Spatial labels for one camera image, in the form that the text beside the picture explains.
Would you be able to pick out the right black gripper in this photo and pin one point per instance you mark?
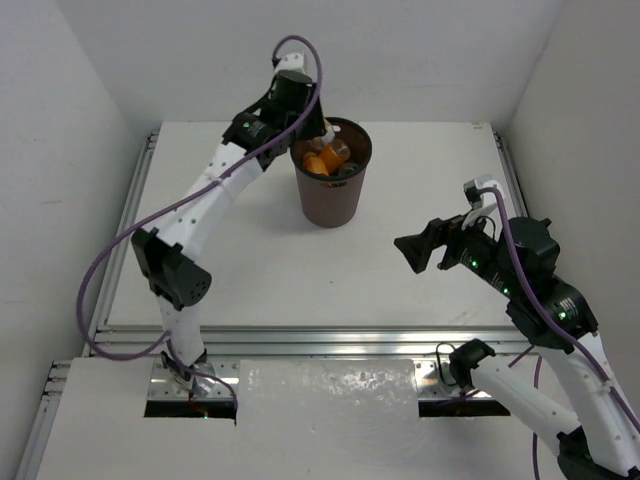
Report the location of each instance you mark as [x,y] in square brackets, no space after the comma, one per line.
[417,247]

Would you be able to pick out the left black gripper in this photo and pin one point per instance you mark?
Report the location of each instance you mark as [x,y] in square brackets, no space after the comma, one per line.
[310,126]

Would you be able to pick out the clear bottle yellow cap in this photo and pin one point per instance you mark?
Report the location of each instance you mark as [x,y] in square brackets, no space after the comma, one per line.
[319,143]

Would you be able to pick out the orange bottle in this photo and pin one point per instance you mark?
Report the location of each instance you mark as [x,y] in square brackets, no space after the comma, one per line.
[313,164]
[334,155]

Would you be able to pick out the clear bottle black cap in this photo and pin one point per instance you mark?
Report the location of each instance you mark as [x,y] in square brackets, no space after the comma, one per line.
[348,168]

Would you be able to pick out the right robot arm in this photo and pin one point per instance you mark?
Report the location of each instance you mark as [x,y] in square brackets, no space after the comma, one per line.
[597,436]

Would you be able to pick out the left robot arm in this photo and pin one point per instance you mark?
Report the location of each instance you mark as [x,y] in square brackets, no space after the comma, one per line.
[168,250]

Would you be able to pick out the dark brown plastic bin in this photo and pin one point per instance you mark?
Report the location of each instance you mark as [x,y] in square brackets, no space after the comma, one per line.
[331,201]

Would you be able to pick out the white foam cover sheet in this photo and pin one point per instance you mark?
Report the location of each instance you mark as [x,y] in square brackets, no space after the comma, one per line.
[311,395]

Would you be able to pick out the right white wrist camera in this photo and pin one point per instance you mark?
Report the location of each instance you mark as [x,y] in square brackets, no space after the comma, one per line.
[481,204]

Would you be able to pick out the aluminium table frame rail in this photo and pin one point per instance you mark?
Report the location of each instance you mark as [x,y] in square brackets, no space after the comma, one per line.
[285,289]

